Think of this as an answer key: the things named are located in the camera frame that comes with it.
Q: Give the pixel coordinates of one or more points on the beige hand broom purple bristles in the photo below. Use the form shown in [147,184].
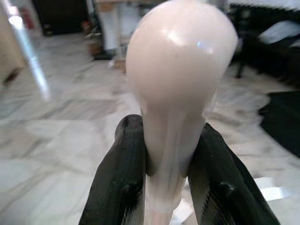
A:
[178,77]

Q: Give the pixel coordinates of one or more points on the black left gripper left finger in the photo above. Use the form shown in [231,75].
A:
[117,185]

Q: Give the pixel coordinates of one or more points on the white work table wooden top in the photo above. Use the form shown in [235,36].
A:
[110,28]

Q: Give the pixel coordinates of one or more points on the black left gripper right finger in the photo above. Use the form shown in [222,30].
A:
[225,187]

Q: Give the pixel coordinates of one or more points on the white blue folded cloth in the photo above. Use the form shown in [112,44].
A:
[281,31]

